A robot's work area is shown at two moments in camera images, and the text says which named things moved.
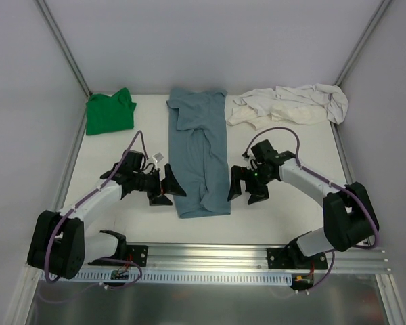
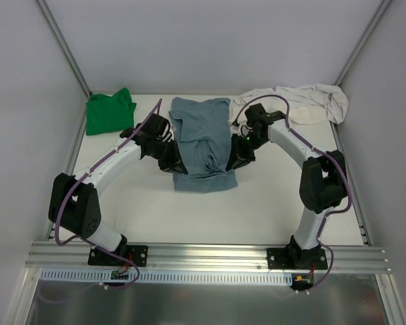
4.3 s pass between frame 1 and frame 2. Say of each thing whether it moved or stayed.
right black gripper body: moved
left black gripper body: moved
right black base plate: stayed
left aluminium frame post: stayed
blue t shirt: moved
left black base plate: stayed
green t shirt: stayed
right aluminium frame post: stayed
